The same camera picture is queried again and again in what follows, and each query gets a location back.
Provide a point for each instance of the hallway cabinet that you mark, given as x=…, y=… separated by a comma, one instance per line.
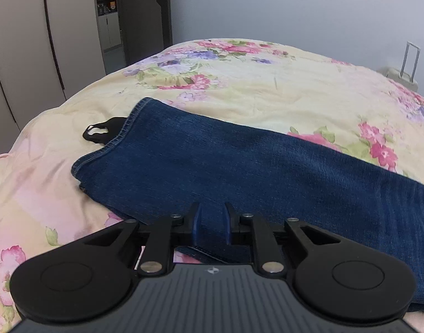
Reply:
x=107, y=17

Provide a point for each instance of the floral yellow blanket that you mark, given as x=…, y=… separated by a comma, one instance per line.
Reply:
x=267, y=83

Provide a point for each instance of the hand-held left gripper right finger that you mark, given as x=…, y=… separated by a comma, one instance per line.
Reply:
x=228, y=227

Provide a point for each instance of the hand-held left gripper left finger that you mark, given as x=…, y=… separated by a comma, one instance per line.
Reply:
x=197, y=223

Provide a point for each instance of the beige wardrobe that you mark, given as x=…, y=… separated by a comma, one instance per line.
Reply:
x=21, y=41

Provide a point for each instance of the dark grey door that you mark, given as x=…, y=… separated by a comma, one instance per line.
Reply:
x=142, y=17

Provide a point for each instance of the blue denim pants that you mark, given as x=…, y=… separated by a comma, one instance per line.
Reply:
x=232, y=156

